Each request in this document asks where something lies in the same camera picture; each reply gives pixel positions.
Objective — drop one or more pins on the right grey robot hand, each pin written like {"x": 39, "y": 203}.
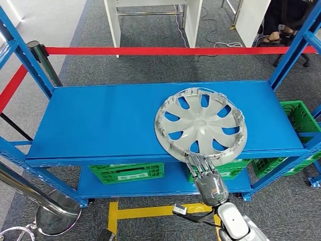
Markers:
{"x": 212, "y": 186}

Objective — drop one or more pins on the grey plastic wheel hubcap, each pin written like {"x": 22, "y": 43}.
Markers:
{"x": 200, "y": 123}

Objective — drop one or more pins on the green plastic crate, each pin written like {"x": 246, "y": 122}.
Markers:
{"x": 298, "y": 116}
{"x": 125, "y": 173}
{"x": 233, "y": 171}

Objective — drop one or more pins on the white desk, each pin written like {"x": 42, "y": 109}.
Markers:
{"x": 250, "y": 20}
{"x": 193, "y": 20}

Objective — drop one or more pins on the black office chair base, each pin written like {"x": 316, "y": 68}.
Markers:
{"x": 304, "y": 60}

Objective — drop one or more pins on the person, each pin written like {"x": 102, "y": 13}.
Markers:
{"x": 285, "y": 13}

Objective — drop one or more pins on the black barrier belt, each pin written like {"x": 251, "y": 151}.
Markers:
{"x": 15, "y": 127}

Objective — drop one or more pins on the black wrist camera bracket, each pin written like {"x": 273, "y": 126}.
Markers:
{"x": 198, "y": 219}

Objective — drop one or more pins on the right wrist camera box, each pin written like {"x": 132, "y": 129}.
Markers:
{"x": 179, "y": 209}

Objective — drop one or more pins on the chrome stanchion post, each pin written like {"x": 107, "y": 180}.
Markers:
{"x": 57, "y": 216}
{"x": 46, "y": 63}

